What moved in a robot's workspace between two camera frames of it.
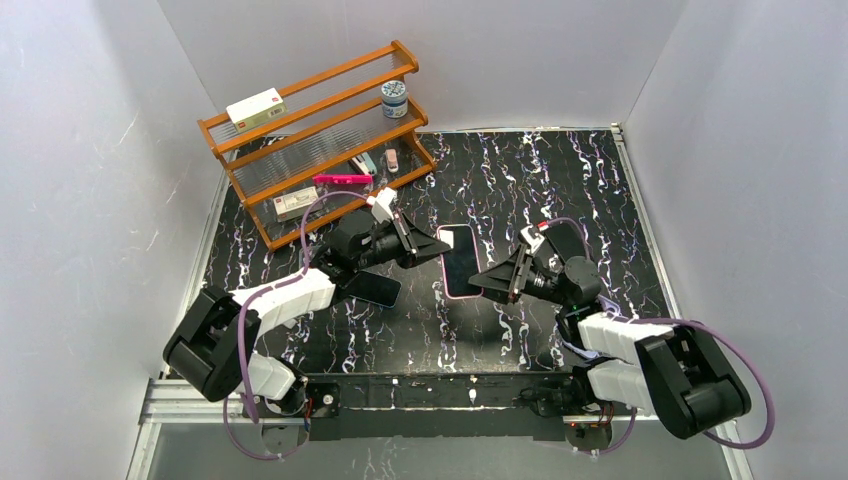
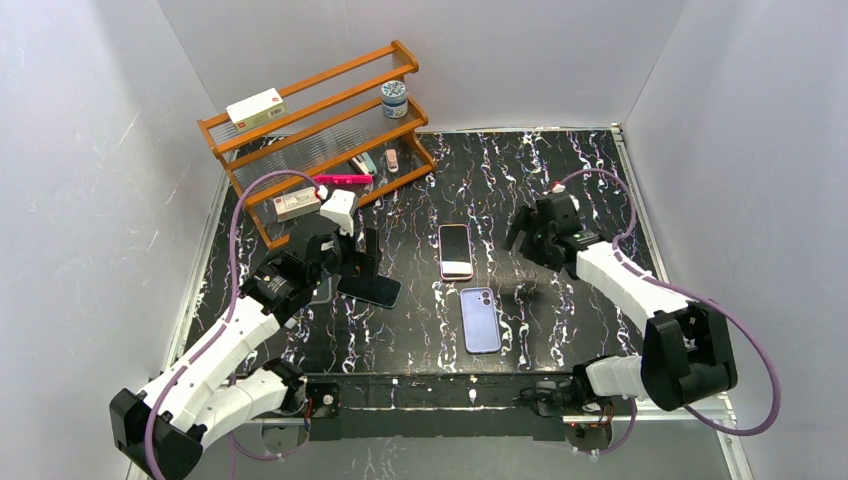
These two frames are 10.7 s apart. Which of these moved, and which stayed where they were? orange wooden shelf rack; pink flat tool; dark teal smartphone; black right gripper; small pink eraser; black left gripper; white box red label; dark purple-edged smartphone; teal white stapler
Moved: black left gripper; black right gripper; dark purple-edged smartphone
Stayed: white box red label; small pink eraser; orange wooden shelf rack; dark teal smartphone; pink flat tool; teal white stapler
